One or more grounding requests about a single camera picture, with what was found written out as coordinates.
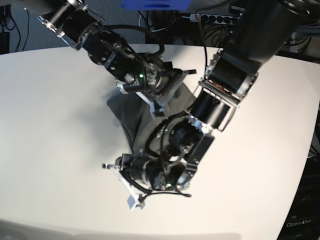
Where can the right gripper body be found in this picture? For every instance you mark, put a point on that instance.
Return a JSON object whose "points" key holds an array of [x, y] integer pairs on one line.
{"points": [[157, 99]]}

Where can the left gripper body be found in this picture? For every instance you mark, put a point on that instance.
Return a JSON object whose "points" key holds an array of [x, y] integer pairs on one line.
{"points": [[122, 170]]}

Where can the grey T-shirt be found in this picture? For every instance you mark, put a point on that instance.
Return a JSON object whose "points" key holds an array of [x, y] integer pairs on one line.
{"points": [[135, 117]]}

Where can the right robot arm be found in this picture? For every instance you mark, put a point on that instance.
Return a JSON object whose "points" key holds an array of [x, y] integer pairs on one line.
{"points": [[144, 74]]}

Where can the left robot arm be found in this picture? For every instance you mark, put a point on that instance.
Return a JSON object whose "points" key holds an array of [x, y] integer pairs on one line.
{"points": [[173, 149]]}

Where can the black OpenArm box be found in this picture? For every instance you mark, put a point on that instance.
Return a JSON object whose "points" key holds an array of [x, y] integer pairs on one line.
{"points": [[303, 219]]}

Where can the black box at left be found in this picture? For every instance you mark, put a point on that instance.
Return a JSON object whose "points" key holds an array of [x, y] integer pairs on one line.
{"points": [[4, 43]]}

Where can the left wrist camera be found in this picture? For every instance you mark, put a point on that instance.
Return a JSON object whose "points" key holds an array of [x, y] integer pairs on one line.
{"points": [[136, 201]]}

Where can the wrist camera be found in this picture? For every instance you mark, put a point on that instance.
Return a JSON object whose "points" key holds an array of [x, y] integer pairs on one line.
{"points": [[156, 110], [136, 201]]}

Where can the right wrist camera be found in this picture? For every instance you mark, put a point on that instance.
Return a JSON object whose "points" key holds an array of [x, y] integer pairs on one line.
{"points": [[156, 110]]}

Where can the blue plastic mount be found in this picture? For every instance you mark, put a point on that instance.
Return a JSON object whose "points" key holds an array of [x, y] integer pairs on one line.
{"points": [[155, 5]]}

